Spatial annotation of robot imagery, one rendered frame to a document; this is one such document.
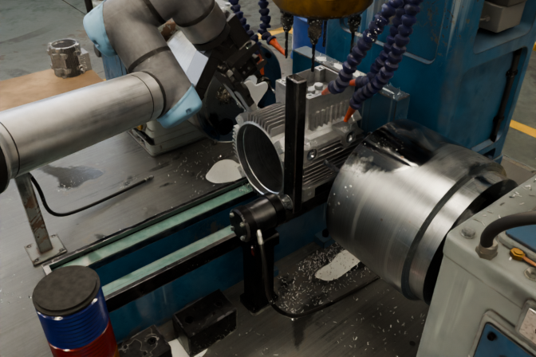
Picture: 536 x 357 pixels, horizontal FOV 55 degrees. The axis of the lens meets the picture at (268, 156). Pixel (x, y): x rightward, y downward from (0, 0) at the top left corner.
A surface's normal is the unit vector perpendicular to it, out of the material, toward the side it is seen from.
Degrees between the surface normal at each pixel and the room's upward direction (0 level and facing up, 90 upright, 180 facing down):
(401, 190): 43
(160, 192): 0
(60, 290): 0
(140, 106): 81
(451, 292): 90
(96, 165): 0
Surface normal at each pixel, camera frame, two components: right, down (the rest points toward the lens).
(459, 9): -0.80, 0.33
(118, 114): 0.87, 0.13
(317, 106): 0.61, 0.44
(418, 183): -0.42, -0.53
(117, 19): -0.05, 0.07
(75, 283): 0.00, -0.83
